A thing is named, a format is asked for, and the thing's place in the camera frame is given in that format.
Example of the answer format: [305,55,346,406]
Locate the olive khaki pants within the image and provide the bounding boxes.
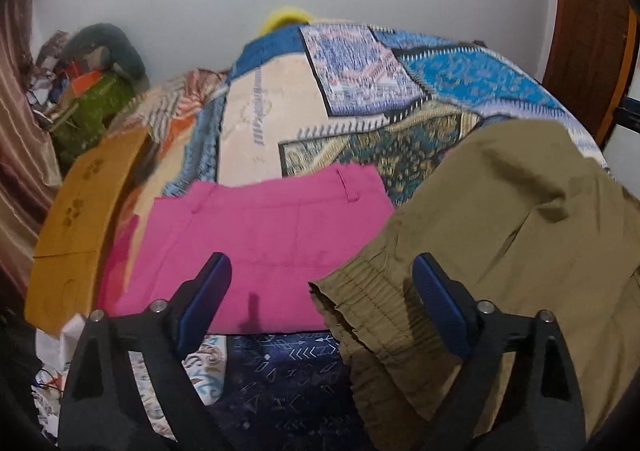
[311,120,639,450]

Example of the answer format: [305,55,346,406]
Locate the green storage basket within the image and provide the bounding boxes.
[50,73,134,174]

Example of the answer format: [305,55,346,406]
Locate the striped orange blanket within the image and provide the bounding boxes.
[105,69,228,160]

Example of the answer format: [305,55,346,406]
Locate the blue patchwork bed cover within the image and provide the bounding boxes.
[124,20,612,451]

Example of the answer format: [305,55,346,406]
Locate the striped brown curtain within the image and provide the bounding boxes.
[1,0,62,308]

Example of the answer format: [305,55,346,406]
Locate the brown wooden door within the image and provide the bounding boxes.
[542,0,639,145]

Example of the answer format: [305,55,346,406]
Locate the pink folded pants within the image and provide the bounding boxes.
[111,163,394,335]

